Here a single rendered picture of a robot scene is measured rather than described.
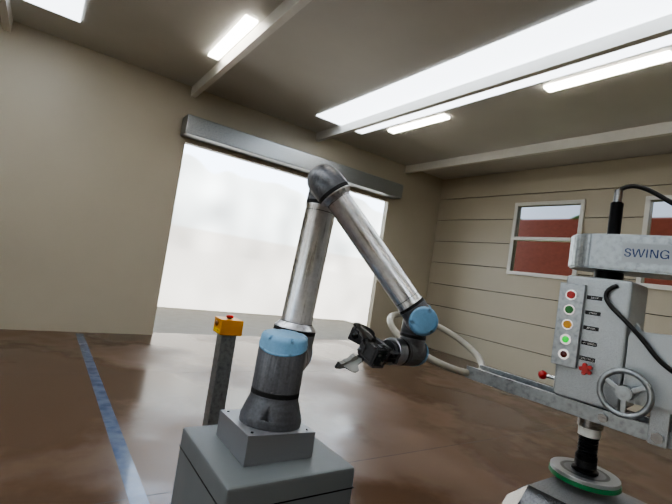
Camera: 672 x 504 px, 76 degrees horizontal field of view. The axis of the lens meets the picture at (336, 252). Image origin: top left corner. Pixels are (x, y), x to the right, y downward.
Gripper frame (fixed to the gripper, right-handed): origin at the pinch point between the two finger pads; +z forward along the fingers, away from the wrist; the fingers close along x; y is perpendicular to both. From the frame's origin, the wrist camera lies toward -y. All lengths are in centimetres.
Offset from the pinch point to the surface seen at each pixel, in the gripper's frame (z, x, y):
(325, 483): 2.2, 34.5, 17.1
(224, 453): 23.2, 39.0, -3.7
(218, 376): -23, 70, -91
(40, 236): 2, 170, -584
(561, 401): -75, -4, 38
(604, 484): -77, 12, 59
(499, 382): -74, 2, 16
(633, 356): -70, -30, 51
